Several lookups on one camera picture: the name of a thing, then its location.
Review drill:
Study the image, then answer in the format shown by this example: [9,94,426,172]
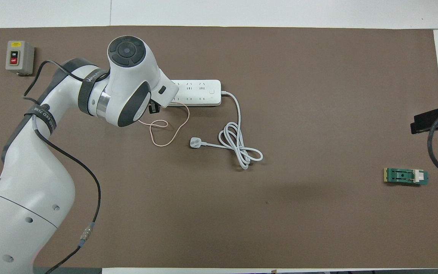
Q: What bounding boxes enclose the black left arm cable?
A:
[23,60,110,274]

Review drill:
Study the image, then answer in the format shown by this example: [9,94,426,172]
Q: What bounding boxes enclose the white power strip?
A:
[169,79,222,107]

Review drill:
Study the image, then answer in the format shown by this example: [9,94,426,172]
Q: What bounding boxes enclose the pink charging cable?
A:
[138,102,190,147]

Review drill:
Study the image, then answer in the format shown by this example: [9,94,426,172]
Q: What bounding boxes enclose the green knife switch yellow base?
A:
[384,167,429,186]

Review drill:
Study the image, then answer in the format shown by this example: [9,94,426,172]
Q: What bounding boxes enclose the grey on/off switch box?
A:
[5,40,35,76]

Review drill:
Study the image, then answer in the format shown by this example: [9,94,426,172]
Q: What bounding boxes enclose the brown table mat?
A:
[0,26,438,269]

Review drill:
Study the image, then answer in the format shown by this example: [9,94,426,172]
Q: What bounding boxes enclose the white power cord with plug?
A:
[190,91,263,170]

